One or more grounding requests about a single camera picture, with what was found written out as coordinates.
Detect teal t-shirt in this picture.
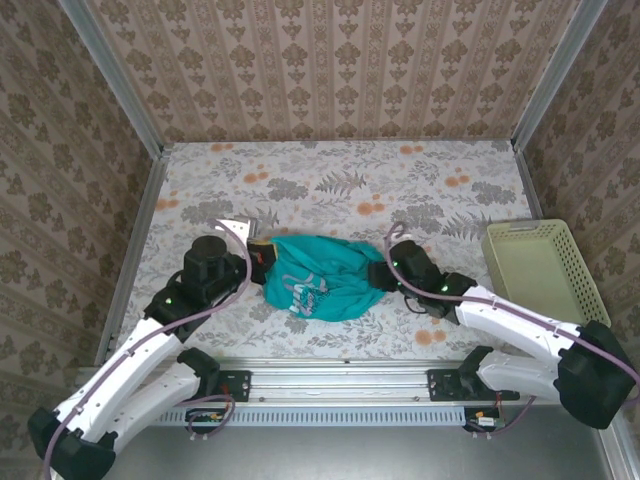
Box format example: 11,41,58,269
262,234,389,323

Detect floral table cover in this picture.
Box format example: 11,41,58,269
122,140,576,361

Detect pale green plastic basket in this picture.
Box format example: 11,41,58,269
480,219,613,332

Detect small connector board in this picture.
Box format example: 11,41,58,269
463,407,504,434
185,407,227,435

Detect grey metal panel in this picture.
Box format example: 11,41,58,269
94,424,615,480

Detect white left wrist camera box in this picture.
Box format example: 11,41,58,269
218,215,260,243

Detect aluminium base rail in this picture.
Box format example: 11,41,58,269
74,357,616,405

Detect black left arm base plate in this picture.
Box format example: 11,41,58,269
199,368,252,403

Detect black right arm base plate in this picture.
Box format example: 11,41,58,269
427,367,521,403

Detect grey slotted cable duct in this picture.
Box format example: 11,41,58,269
152,405,469,428

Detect aluminium frame post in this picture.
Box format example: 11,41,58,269
58,0,167,159
511,0,609,151

